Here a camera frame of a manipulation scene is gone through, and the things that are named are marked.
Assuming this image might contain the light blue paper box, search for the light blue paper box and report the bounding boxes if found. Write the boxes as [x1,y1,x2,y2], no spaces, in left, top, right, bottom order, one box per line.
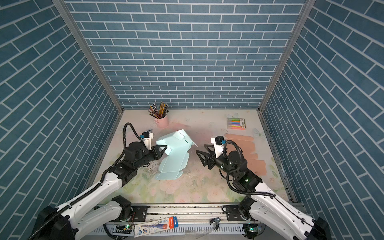
[155,130,195,181]

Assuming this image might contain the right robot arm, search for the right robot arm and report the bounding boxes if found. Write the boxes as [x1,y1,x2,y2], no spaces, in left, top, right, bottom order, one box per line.
[196,145,332,240]

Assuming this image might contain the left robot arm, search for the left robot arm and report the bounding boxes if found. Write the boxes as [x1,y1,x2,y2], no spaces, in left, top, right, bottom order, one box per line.
[28,142,168,240]

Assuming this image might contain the pink flat paper box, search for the pink flat paper box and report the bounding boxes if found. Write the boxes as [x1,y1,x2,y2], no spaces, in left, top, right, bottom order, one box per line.
[225,134,267,177]

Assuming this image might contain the pink pencil bucket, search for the pink pencil bucket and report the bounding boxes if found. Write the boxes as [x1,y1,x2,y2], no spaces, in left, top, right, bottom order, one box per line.
[154,116,169,129]

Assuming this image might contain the pack of coloured markers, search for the pack of coloured markers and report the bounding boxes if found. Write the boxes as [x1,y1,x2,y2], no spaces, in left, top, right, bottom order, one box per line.
[227,118,246,130]

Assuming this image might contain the bundle of coloured pencils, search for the bundle of coloured pencils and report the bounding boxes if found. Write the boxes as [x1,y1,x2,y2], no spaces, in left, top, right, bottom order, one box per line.
[148,102,169,119]

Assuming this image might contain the small metal clip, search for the small metal clip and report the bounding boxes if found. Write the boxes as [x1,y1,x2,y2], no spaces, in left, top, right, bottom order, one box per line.
[209,217,222,231]

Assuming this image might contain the red blue white package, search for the red blue white package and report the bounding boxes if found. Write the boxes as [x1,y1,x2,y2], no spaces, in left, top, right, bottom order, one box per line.
[134,217,179,238]

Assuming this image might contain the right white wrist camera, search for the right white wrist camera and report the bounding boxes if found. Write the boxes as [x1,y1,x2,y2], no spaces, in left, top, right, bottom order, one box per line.
[211,136,225,159]

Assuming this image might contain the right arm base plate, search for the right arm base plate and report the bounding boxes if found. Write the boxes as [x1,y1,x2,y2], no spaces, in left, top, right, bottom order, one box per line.
[222,203,261,222]

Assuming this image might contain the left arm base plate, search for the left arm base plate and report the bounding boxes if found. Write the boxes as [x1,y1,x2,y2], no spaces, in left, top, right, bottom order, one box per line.
[111,205,149,223]

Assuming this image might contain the aluminium mounting rail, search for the aluminium mounting rail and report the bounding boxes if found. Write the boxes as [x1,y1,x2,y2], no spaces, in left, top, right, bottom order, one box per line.
[52,202,319,240]

